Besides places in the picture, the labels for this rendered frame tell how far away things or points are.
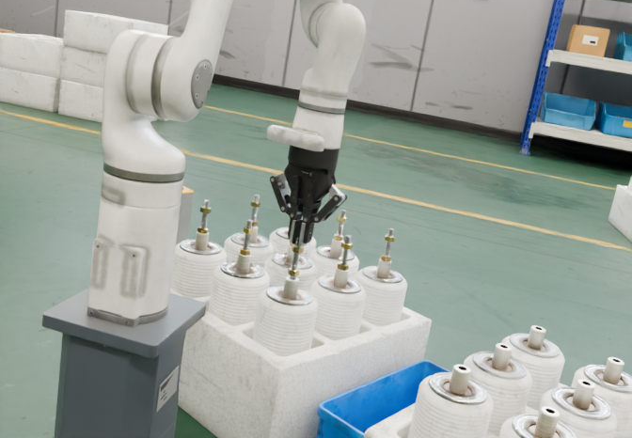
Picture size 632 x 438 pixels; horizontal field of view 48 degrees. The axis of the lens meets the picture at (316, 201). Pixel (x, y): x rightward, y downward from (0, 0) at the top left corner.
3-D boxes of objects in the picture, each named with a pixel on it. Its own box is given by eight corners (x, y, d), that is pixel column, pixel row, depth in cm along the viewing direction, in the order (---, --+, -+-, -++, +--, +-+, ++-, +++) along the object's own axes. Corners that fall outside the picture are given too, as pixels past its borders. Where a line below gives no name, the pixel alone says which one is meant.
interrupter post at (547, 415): (548, 444, 81) (556, 418, 80) (529, 433, 83) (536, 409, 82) (557, 437, 83) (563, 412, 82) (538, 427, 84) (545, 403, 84)
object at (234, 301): (219, 385, 117) (234, 284, 112) (190, 359, 123) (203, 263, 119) (266, 374, 123) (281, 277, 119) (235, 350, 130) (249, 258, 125)
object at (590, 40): (603, 57, 507) (610, 29, 502) (568, 52, 512) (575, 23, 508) (597, 57, 536) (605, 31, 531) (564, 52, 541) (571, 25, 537)
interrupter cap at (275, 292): (302, 288, 116) (303, 284, 116) (320, 307, 109) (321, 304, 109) (259, 288, 113) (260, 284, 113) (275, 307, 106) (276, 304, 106)
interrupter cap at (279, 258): (262, 258, 127) (262, 255, 127) (292, 254, 133) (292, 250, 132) (292, 273, 122) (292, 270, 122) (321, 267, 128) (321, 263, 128)
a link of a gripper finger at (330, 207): (336, 193, 103) (308, 214, 106) (342, 203, 103) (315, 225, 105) (344, 191, 105) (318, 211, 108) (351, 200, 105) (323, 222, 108)
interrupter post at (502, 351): (502, 373, 97) (508, 351, 97) (487, 366, 99) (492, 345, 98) (510, 368, 99) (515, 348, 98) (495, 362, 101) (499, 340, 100)
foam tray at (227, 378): (262, 476, 107) (280, 368, 102) (126, 365, 132) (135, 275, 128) (414, 405, 135) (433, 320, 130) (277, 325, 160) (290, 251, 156)
